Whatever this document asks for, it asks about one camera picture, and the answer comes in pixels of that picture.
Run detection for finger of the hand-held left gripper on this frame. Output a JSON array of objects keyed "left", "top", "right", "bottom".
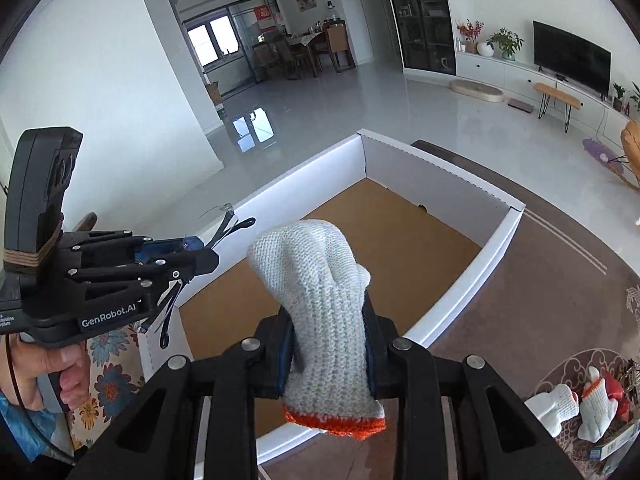
[
  {"left": 62, "top": 231, "right": 206, "bottom": 267},
  {"left": 67, "top": 249, "right": 220, "bottom": 307}
]

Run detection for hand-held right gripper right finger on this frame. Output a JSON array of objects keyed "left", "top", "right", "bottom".
[{"left": 362, "top": 297, "right": 586, "bottom": 480}]

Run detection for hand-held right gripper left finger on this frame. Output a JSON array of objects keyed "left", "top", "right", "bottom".
[{"left": 67, "top": 305, "right": 296, "bottom": 480}]

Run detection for white knitted glove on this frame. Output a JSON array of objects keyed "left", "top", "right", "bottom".
[
  {"left": 247, "top": 219, "right": 387, "bottom": 441},
  {"left": 524, "top": 384, "right": 581, "bottom": 437},
  {"left": 577, "top": 366, "right": 623, "bottom": 443}
]

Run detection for white cardboard box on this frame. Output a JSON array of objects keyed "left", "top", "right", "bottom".
[{"left": 137, "top": 128, "right": 526, "bottom": 466}]

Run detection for small blue carton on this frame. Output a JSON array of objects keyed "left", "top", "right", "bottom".
[{"left": 585, "top": 420, "right": 640, "bottom": 462}]

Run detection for person's left hand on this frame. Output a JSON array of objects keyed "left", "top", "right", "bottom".
[{"left": 0, "top": 332, "right": 93, "bottom": 413}]

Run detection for floral patterned cloth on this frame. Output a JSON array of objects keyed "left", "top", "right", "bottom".
[{"left": 65, "top": 322, "right": 153, "bottom": 453}]

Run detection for brown cardboard box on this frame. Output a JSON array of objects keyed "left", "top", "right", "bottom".
[{"left": 204, "top": 81, "right": 227, "bottom": 109}]

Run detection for dark-framed window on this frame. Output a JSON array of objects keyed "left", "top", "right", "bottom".
[{"left": 182, "top": 10, "right": 238, "bottom": 68}]

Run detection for dark wooden dining chair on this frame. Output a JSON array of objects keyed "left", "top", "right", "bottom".
[{"left": 252, "top": 40, "right": 283, "bottom": 81}]

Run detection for person's blue clothing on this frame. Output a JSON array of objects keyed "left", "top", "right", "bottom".
[{"left": 0, "top": 390, "right": 58, "bottom": 461}]

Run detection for wooden dining table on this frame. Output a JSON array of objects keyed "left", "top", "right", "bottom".
[{"left": 285, "top": 32, "right": 328, "bottom": 78}]

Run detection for red sign on glass door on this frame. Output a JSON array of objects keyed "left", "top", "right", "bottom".
[{"left": 254, "top": 6, "right": 279, "bottom": 36}]

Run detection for tan-backed dining chair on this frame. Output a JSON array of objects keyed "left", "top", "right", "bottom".
[{"left": 324, "top": 22, "right": 357, "bottom": 72}]

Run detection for white door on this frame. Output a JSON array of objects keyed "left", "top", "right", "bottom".
[{"left": 351, "top": 0, "right": 385, "bottom": 67}]

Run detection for beige oval floor cushion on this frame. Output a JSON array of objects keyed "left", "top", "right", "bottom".
[{"left": 448, "top": 79, "right": 506, "bottom": 104}]

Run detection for purple round floor mat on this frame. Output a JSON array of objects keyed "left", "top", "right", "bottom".
[{"left": 582, "top": 138, "right": 622, "bottom": 163}]

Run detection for white low television cabinet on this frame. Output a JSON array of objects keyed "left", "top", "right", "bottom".
[{"left": 455, "top": 51, "right": 640, "bottom": 133}]

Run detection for black glass display cabinet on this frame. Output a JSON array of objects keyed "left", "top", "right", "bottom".
[{"left": 379, "top": 0, "right": 457, "bottom": 76}]

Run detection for wooden bench with hairpin legs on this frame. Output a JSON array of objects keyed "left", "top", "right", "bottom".
[{"left": 533, "top": 82, "right": 583, "bottom": 133}]

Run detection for orange rocking chair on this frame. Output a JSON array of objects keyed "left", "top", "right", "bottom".
[{"left": 606, "top": 119, "right": 640, "bottom": 191}]

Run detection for red flowers in vase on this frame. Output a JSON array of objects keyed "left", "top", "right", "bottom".
[{"left": 456, "top": 18, "right": 486, "bottom": 54}]

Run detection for green potted plant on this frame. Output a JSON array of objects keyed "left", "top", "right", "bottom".
[{"left": 487, "top": 27, "right": 525, "bottom": 62}]

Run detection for black flat-screen television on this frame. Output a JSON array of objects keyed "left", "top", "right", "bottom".
[{"left": 532, "top": 20, "right": 612, "bottom": 97}]

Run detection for black cable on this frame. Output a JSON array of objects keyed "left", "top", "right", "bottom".
[{"left": 4, "top": 332, "right": 78, "bottom": 467}]

